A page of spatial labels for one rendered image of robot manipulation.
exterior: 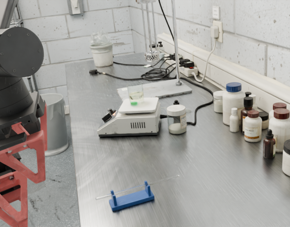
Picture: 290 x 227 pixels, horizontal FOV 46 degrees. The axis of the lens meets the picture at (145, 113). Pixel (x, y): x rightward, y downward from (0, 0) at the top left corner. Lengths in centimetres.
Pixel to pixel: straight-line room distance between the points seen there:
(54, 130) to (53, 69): 95
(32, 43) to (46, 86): 313
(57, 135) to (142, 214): 204
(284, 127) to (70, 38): 276
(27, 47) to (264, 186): 61
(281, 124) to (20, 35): 71
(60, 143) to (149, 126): 176
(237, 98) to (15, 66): 80
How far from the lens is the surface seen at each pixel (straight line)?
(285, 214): 77
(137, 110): 107
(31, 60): 43
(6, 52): 41
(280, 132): 96
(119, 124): 110
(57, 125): 272
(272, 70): 122
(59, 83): 355
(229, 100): 110
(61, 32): 345
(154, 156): 98
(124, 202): 79
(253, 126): 101
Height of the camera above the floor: 122
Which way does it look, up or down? 21 degrees down
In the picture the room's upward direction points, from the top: 6 degrees counter-clockwise
